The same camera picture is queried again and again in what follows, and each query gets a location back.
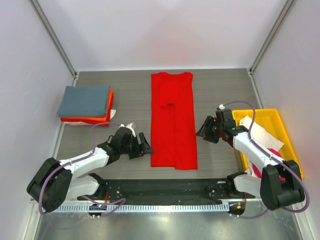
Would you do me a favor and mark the red t shirt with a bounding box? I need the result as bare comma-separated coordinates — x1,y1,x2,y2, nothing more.
150,72,198,170

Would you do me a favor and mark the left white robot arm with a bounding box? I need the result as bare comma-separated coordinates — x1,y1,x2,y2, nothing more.
26,123,154,214

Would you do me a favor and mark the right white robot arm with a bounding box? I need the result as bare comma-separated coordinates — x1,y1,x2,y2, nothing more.
196,108,310,211

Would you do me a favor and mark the folded orange t shirt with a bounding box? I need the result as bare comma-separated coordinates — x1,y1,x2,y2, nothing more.
60,88,114,126

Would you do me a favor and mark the white t shirt in bin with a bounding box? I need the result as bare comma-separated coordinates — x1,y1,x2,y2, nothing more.
236,115,284,176

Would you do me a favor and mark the yellow plastic bin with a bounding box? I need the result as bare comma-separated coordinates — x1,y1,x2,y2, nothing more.
232,108,304,179

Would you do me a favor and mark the magenta t shirt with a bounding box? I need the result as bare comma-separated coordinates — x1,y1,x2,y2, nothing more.
250,148,282,179

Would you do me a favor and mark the folded grey t shirt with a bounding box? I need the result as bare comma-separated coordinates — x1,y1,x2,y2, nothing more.
57,86,111,118

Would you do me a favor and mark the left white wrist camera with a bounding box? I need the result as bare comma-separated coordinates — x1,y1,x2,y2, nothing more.
119,122,136,137

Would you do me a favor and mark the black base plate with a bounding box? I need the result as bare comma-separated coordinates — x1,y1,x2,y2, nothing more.
87,178,255,214

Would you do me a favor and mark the slotted cable duct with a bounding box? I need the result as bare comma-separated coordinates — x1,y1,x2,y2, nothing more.
53,202,229,214

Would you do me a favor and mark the right aluminium frame post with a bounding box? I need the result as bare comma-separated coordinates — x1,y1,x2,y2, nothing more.
247,0,296,76

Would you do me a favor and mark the aluminium frame post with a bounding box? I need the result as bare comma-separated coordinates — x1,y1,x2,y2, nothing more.
28,0,77,79
247,0,296,76

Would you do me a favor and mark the left aluminium frame post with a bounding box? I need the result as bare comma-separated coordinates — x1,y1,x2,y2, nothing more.
28,0,77,79

